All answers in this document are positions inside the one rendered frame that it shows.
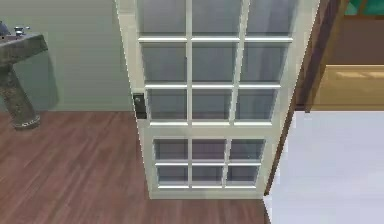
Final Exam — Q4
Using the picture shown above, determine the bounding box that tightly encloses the black door handle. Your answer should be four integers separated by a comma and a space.
132, 92, 148, 120

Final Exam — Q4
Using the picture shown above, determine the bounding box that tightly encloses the white glass-paned room door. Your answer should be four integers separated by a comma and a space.
114, 0, 322, 201

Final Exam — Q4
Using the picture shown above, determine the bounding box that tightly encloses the grey stone pedestal sink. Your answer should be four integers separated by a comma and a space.
0, 32, 50, 131

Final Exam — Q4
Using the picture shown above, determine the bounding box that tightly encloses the light wooden cabinet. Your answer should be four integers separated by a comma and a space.
311, 64, 384, 112

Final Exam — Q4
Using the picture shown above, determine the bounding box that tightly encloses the silver sink tap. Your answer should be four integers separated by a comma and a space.
13, 25, 31, 37

